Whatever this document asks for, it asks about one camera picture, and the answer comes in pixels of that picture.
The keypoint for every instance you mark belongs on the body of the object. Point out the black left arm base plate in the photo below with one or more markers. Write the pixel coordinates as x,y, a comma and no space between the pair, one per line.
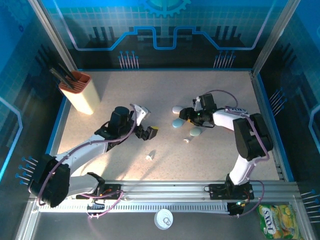
113,191

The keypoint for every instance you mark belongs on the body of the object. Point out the beige holder with orange rim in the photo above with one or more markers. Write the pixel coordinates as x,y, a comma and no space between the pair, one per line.
82,100

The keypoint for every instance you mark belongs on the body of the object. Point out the aluminium mounting rail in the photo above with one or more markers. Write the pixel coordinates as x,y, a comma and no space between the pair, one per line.
162,190

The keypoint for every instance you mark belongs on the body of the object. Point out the pale green charging case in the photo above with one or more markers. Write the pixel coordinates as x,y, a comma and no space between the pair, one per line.
195,131

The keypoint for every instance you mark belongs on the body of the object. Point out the white stemmed earbud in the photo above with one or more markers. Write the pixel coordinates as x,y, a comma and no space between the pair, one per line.
149,157
186,140

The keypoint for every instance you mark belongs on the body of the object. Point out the black connector with LED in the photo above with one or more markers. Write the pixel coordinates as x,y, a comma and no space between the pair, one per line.
235,210

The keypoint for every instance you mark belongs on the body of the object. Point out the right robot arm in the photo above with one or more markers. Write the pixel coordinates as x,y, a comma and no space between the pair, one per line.
252,137

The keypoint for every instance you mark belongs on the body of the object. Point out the aluminium frame post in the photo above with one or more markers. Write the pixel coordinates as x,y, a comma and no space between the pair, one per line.
272,37
50,32

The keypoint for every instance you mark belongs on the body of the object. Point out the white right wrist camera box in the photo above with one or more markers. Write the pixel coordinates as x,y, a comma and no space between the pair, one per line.
196,100

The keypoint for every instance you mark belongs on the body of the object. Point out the blue charging case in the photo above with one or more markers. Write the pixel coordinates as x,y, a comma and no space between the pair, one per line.
177,123

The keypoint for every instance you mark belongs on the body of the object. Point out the aluminium side rail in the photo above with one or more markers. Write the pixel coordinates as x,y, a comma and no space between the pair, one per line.
260,95
61,122

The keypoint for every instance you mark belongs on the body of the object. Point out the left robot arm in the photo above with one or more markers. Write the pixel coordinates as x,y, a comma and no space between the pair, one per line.
50,185

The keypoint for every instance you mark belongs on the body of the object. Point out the yellow-green candy bag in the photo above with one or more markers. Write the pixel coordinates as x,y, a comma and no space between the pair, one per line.
277,221

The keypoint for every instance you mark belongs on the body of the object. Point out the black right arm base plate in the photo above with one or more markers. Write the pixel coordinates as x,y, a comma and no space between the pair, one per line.
217,192

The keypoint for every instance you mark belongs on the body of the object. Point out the black utensil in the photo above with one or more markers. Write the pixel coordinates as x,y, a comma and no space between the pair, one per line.
60,76
67,72

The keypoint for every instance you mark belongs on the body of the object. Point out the white can lid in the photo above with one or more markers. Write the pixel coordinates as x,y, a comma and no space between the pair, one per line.
161,216

